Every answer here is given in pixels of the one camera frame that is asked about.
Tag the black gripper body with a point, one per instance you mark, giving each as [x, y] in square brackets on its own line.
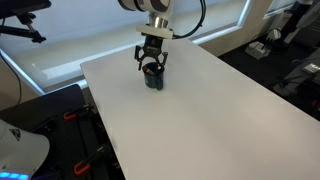
[152, 46]

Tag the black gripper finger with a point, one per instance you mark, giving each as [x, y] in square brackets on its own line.
[163, 60]
[138, 56]

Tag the white floor device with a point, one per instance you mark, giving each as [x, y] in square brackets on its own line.
[256, 49]

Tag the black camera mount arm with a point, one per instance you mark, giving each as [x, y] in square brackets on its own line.
[20, 6]

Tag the black and white robot stand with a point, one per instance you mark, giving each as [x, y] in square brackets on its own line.
[295, 20]

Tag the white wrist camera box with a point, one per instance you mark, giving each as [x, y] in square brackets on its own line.
[155, 31]

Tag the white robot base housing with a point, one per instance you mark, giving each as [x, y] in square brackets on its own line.
[20, 150]

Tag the orange black bar clamp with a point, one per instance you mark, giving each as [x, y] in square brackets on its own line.
[90, 160]
[77, 113]

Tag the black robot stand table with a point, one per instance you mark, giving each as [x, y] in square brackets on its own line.
[43, 106]

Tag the dark green mug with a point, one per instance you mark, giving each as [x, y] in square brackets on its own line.
[154, 82]

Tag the grey chair base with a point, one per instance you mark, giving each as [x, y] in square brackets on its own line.
[301, 71]

